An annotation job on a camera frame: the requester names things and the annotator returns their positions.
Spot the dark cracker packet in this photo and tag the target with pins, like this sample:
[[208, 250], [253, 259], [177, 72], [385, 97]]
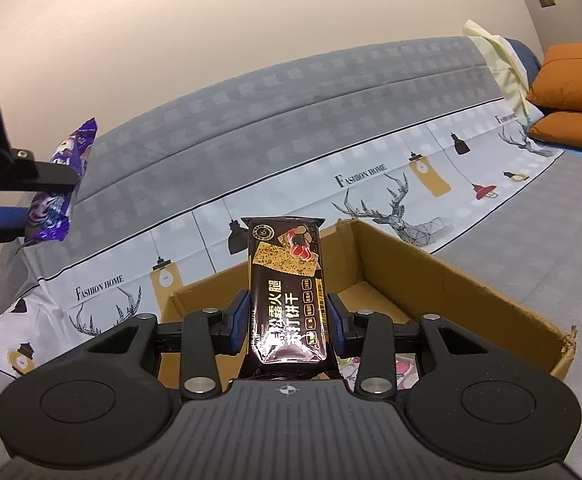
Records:
[[283, 285]]

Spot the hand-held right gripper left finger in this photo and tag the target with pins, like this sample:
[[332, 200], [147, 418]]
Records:
[[241, 325]]

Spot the blue pillow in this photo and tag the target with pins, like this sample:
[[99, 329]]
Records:
[[528, 60]]

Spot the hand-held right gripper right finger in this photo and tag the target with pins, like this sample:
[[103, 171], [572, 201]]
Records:
[[336, 325]]

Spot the purple snack packet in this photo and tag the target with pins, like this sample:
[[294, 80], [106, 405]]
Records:
[[73, 142]]

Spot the cardboard box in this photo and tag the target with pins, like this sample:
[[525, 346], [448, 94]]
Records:
[[421, 280]]

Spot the orange cushion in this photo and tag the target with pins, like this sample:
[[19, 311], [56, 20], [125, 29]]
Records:
[[576, 132], [576, 75]]

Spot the grey bed sheet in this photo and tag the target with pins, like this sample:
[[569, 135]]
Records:
[[546, 240]]

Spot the clear candy bag pink label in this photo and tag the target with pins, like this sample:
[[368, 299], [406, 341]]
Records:
[[407, 366]]

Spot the pale yellow pillow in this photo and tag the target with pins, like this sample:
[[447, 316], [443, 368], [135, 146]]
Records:
[[501, 55]]

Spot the deer print quilt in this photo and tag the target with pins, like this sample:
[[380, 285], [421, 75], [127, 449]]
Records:
[[271, 95]]

